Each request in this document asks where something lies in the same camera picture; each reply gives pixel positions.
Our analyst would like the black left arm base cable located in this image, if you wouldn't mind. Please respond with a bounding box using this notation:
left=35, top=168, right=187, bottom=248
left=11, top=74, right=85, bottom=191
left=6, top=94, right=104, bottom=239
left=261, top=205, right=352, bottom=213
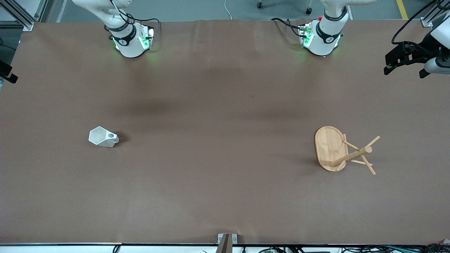
left=271, top=17, right=306, bottom=38

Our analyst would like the black left arm wrist cable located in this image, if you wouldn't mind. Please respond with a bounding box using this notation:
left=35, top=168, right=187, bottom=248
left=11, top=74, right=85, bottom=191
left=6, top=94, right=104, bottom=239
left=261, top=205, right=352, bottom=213
left=391, top=0, right=450, bottom=45

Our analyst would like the tangle of black cables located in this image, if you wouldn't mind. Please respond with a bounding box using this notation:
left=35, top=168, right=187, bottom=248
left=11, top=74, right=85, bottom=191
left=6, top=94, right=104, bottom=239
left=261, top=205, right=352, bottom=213
left=258, top=245, right=450, bottom=253

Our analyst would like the upright grey frame post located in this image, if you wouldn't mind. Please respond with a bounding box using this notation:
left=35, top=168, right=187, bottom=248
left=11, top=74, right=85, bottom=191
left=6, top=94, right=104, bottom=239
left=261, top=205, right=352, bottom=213
left=35, top=0, right=57, bottom=22

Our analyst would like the grey metal camera bracket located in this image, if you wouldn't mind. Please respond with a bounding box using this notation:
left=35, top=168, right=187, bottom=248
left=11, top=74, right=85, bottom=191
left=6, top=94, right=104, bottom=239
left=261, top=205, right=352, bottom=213
left=217, top=233, right=238, bottom=253

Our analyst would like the aluminium frame profile with bracket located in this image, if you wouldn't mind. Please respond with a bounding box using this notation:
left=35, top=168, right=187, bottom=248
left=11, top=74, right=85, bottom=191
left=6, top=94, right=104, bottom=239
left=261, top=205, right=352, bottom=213
left=420, top=0, right=450, bottom=28

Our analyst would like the brown table cover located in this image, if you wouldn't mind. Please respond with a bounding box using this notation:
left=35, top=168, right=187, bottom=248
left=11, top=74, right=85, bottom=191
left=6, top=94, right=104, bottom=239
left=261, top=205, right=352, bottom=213
left=0, top=19, right=450, bottom=245

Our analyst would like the wooden cup rack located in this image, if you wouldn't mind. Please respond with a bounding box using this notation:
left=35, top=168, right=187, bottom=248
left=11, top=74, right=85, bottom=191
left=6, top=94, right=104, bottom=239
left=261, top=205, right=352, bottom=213
left=314, top=126, right=381, bottom=175

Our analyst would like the black arm base cable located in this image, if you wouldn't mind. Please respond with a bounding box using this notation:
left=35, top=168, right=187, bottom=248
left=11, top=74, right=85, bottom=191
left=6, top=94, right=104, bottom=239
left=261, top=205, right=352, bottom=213
left=271, top=17, right=306, bottom=38
left=105, top=0, right=161, bottom=35

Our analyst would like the black right arm base cable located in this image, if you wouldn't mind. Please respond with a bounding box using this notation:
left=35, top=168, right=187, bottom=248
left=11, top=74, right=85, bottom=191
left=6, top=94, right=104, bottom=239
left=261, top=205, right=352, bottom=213
left=105, top=0, right=161, bottom=35

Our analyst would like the white faceted cup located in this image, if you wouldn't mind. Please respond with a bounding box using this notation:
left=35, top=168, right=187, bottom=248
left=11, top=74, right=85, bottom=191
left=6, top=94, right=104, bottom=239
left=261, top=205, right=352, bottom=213
left=88, top=126, right=119, bottom=148

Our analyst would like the slanted aluminium frame profile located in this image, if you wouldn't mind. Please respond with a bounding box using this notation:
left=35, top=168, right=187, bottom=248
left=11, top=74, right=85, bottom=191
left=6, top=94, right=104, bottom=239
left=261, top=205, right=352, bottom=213
left=0, top=0, right=34, bottom=31

